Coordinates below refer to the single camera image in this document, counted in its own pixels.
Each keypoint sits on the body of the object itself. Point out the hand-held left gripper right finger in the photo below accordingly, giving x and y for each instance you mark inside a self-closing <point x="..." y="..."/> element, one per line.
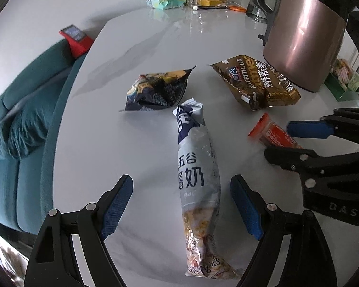
<point x="246" y="207"/>

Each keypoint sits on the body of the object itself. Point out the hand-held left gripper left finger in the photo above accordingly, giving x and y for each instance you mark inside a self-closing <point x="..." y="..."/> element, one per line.
<point x="116" y="207"/>

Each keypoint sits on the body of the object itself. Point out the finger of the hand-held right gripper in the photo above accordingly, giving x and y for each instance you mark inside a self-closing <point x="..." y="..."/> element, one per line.
<point x="308" y="129"/>
<point x="290" y="157"/>

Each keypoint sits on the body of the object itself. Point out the red snack bar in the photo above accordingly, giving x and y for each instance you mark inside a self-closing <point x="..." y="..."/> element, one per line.
<point x="272" y="134"/>

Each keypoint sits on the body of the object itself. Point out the green tray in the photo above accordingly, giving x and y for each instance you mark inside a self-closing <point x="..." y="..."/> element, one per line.
<point x="338" y="91"/>

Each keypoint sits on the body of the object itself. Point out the long grey white snack packet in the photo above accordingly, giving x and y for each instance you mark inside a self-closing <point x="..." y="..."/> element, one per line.
<point x="199" y="179"/>

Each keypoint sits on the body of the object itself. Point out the yellow green snack packet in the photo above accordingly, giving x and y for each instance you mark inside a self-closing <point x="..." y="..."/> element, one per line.
<point x="356" y="82"/>

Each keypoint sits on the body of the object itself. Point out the pink sausage pack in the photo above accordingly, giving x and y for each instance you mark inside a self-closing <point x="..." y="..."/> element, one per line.
<point x="342" y="70"/>

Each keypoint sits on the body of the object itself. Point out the brown oatmeal packet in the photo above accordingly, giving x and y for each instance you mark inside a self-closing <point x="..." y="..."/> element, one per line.
<point x="257" y="83"/>

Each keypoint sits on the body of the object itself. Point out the rose gold metal canister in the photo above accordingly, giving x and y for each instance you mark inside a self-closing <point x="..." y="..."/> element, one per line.
<point x="305" y="36"/>

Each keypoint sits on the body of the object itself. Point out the black snack packet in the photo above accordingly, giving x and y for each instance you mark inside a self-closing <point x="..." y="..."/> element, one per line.
<point x="157" y="91"/>

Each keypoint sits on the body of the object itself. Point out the teal sofa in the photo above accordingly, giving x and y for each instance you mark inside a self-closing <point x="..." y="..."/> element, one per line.
<point x="21" y="125"/>

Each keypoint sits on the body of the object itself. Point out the flat gold box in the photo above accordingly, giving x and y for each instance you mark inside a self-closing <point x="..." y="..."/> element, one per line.
<point x="212" y="3"/>

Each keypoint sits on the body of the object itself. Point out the red device with screen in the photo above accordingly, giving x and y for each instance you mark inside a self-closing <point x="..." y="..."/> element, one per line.
<point x="76" y="40"/>

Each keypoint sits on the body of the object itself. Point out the light green tissue pack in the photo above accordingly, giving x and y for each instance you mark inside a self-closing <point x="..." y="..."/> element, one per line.
<point x="166" y="1"/>

